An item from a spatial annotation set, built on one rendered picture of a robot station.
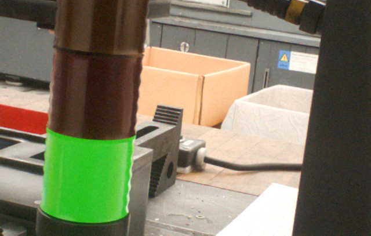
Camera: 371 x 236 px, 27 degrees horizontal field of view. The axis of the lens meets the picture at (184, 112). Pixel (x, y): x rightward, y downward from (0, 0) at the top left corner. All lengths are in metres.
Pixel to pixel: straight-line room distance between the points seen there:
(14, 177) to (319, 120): 0.23
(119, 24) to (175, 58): 3.19
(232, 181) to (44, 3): 0.47
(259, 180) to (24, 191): 0.45
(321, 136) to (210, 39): 4.85
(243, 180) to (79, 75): 0.66
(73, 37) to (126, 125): 0.04
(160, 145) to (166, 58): 2.69
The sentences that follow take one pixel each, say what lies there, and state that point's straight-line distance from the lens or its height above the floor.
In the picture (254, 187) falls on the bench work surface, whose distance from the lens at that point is 0.93.
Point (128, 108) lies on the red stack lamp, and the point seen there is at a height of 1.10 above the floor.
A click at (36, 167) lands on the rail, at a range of 0.62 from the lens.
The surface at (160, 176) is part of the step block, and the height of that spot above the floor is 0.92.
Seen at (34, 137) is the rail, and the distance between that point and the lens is 0.70.
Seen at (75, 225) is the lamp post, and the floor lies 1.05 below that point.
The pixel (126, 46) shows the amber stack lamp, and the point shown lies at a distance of 0.31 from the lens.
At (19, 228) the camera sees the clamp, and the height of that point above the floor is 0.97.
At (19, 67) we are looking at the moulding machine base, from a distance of 6.08.
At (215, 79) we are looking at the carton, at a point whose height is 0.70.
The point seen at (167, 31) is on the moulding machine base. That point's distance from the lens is 5.45.
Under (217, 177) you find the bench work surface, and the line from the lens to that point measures 0.95.
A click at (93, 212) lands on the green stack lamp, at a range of 0.32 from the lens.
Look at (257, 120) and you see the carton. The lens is 2.85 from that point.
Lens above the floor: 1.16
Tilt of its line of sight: 12 degrees down
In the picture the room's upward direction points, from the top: 7 degrees clockwise
